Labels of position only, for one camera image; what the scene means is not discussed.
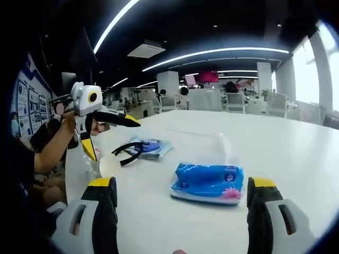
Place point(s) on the white paper cup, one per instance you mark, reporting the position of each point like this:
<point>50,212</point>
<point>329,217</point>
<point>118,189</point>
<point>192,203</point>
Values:
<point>110,166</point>

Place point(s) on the narrow window with blinds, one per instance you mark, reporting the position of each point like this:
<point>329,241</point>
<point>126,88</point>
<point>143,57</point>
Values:
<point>307,79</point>

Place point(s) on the red hanging banner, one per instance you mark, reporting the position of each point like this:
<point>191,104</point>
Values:
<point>208,76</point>

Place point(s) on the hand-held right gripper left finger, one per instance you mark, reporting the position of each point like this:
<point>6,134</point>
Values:
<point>79,225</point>

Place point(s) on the blue tissue pack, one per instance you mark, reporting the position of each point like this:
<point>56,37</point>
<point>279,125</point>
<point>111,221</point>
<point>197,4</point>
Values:
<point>206,182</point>

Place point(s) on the long ceiling light strip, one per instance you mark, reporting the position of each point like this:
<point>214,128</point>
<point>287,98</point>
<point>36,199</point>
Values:
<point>212,51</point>
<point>106,29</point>

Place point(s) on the blue white wall poster board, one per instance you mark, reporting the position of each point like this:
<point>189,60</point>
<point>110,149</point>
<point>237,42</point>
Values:
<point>33,105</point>

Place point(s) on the potted green plant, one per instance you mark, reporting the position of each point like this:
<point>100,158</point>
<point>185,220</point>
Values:
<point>267,94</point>

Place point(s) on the clear water bottle red label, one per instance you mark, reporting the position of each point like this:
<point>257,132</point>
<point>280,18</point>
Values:
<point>91,172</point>

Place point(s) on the person's right hand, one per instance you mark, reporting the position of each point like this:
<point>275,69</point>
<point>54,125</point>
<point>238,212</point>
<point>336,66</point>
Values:
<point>179,252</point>

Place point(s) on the person's left hand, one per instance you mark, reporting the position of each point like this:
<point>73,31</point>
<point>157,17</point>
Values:
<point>100,128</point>

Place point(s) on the blue printed packet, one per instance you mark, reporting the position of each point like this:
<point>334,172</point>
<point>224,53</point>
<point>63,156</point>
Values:
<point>159,150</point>

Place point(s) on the white office chair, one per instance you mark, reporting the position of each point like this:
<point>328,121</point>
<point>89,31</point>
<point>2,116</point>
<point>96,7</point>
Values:
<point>167,104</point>
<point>235,103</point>
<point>276,105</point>

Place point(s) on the pink lit screen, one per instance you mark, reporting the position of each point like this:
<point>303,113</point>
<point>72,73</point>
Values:
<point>191,80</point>

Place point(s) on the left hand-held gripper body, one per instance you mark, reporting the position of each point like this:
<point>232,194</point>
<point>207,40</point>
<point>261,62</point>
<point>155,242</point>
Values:
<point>84,99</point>

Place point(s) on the grey mesh office chair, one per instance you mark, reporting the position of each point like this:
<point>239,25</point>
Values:
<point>205,100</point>

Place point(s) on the person's body in black shirt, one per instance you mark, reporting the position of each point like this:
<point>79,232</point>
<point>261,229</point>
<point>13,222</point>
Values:
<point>22,158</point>

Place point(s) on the ceiling air vent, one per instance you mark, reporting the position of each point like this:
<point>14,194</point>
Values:
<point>147,49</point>

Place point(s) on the clear plastic bag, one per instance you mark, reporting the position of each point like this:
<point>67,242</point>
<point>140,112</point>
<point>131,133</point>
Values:
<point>225,148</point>

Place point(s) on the white table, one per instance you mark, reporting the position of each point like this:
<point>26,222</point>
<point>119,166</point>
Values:
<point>185,225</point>

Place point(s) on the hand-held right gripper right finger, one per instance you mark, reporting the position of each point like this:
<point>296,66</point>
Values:
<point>275,227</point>

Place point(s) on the dark monitor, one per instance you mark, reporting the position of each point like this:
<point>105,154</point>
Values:
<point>69,82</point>

